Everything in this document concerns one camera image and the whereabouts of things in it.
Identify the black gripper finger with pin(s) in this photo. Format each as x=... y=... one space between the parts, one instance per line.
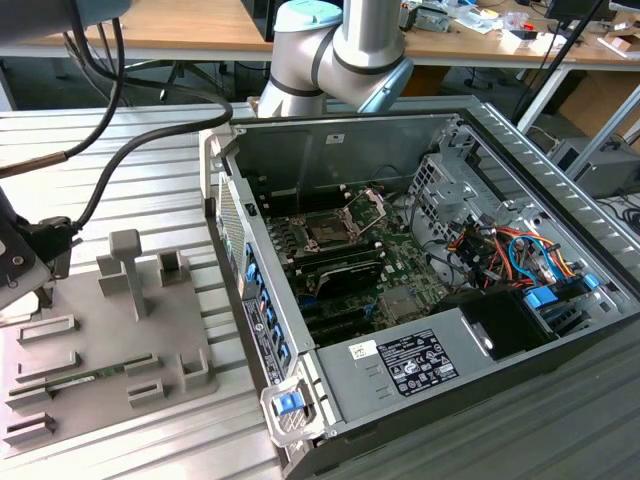
x=46 y=296

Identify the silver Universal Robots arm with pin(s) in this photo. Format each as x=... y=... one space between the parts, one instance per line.
x=320 y=55

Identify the CPU socket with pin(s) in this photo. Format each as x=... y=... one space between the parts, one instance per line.
x=327 y=231

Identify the black RAM slot row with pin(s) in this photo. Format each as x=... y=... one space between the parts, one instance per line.
x=325 y=201
x=335 y=255

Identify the black expansion slot row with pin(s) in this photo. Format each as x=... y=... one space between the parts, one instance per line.
x=340 y=320

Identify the grey plastic parts rack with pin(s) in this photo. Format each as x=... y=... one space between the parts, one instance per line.
x=100 y=340

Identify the green RAM stick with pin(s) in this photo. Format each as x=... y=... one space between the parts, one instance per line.
x=100 y=372

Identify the office chair base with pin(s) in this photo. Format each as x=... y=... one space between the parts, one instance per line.
x=172 y=75

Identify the blue case latch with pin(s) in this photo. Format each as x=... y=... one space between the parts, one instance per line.
x=289 y=404

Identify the open grey PC case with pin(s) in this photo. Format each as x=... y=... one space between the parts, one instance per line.
x=280 y=145

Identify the black graphics card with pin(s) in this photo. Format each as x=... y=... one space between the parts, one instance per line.
x=350 y=280

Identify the grey power supply unit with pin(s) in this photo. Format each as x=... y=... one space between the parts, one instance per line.
x=345 y=395

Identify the black computer tower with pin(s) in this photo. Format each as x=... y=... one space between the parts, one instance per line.
x=257 y=20

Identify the silver chipset heat sink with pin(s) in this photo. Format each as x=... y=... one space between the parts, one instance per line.
x=402 y=302

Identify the green motherboard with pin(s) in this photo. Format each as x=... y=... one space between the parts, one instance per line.
x=407 y=262

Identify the perforated metal drive cage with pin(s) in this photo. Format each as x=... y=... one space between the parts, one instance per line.
x=450 y=195

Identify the black plastic shroud box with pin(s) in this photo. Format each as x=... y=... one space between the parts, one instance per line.
x=500 y=320

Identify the grey metal box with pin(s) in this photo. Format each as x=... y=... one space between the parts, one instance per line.
x=434 y=20

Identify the blue disk carrier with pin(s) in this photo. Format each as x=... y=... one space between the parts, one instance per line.
x=541 y=298

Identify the black tripod pole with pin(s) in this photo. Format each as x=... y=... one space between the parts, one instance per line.
x=539 y=87

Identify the white box with black item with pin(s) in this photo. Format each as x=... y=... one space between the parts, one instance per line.
x=525 y=40

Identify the small blue clip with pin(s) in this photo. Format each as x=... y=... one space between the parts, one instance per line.
x=590 y=281

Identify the grey PC tower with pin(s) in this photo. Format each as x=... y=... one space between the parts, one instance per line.
x=610 y=170

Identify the brown cardboard box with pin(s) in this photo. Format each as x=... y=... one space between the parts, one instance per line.
x=600 y=100

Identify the black monitor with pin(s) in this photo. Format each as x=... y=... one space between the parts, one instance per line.
x=575 y=9

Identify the small brown cardboard piece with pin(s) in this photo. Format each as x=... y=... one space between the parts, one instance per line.
x=622 y=46

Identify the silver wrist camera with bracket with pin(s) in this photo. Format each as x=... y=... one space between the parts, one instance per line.
x=20 y=280

